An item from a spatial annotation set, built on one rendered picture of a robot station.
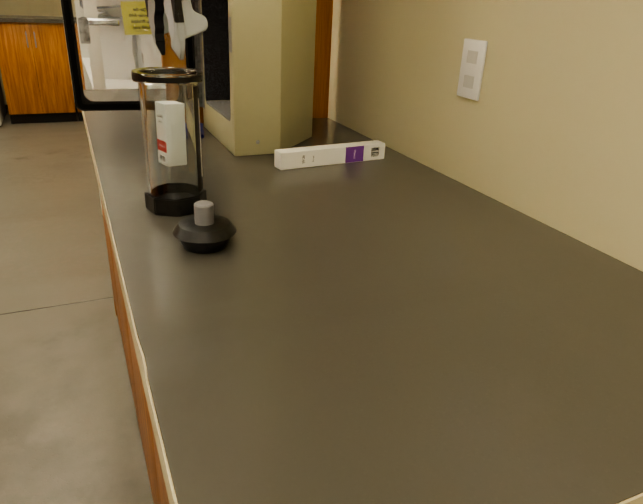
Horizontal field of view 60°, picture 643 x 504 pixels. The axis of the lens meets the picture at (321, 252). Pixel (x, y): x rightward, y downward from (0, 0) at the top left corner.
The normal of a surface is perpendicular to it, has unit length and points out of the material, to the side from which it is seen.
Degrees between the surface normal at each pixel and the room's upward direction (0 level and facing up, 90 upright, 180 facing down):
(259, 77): 90
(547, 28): 90
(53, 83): 90
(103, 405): 0
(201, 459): 0
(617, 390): 0
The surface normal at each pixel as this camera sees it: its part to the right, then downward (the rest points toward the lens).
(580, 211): -0.92, 0.13
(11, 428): 0.04, -0.91
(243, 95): 0.40, 0.40
